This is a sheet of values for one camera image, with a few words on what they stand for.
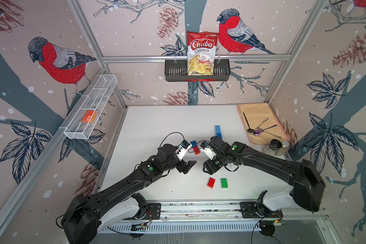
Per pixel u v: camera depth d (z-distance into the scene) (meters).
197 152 0.93
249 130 1.05
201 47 0.85
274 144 0.86
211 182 0.81
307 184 0.42
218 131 1.01
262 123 1.10
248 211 0.73
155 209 0.73
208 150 0.74
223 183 0.81
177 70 0.95
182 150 0.66
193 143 0.96
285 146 0.86
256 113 1.15
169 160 0.61
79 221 0.39
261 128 1.05
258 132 1.04
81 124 0.71
